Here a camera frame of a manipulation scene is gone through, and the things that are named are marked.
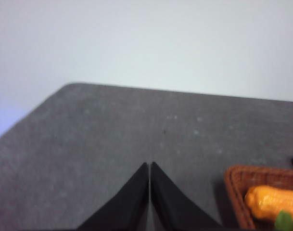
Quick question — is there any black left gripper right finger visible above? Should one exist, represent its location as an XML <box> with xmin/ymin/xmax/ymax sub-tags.
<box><xmin>150</xmin><ymin>162</ymin><xmax>224</xmax><ymax>231</ymax></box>

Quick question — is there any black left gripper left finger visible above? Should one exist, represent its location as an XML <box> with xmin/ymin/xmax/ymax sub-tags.
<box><xmin>77</xmin><ymin>162</ymin><xmax>149</xmax><ymax>231</ymax></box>

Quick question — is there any brown wicker basket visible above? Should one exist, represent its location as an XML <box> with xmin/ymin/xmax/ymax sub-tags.
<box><xmin>224</xmin><ymin>165</ymin><xmax>293</xmax><ymax>229</ymax></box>

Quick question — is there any orange toy corn cob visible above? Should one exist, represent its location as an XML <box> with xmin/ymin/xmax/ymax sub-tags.
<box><xmin>245</xmin><ymin>185</ymin><xmax>293</xmax><ymax>220</ymax></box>

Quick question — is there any red toy carrot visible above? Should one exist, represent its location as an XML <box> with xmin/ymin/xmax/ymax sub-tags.
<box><xmin>274</xmin><ymin>210</ymin><xmax>293</xmax><ymax>231</ymax></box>

